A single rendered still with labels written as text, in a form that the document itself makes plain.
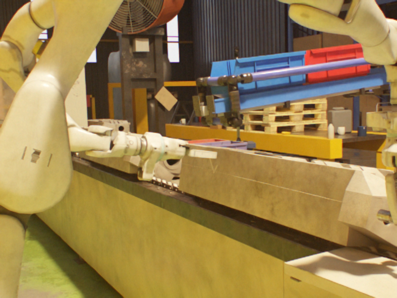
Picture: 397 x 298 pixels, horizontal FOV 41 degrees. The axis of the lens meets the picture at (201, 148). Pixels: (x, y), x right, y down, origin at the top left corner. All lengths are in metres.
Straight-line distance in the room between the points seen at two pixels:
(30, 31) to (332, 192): 0.88
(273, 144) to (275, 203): 5.62
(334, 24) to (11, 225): 0.69
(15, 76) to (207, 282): 1.09
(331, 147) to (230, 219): 4.58
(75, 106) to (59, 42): 6.32
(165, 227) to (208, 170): 0.49
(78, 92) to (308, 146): 3.13
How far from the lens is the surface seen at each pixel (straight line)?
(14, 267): 1.09
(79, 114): 7.38
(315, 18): 0.89
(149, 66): 8.32
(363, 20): 0.94
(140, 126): 11.97
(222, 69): 1.88
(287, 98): 1.82
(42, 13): 1.40
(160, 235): 2.45
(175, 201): 2.25
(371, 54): 1.12
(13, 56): 1.46
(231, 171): 1.85
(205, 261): 2.08
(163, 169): 2.73
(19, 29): 1.44
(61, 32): 1.06
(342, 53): 2.00
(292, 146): 6.91
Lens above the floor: 1.21
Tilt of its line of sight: 6 degrees down
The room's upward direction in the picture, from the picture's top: 2 degrees counter-clockwise
